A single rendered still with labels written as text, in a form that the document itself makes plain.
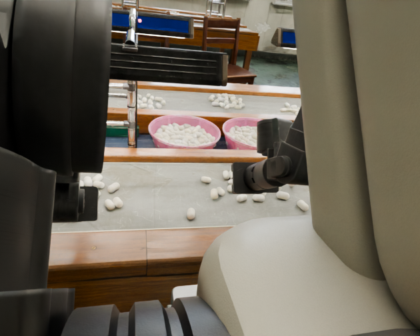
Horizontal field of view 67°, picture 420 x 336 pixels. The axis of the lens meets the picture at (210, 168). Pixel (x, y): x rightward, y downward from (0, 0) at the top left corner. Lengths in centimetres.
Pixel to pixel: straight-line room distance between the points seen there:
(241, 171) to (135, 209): 31
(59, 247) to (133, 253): 15
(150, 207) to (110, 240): 16
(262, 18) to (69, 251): 576
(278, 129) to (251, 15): 558
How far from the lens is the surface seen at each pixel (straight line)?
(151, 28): 132
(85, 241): 73
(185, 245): 72
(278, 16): 630
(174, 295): 29
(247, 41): 369
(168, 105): 146
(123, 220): 81
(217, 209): 86
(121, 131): 130
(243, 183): 67
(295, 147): 52
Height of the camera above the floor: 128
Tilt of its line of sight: 32 degrees down
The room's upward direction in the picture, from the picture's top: 9 degrees clockwise
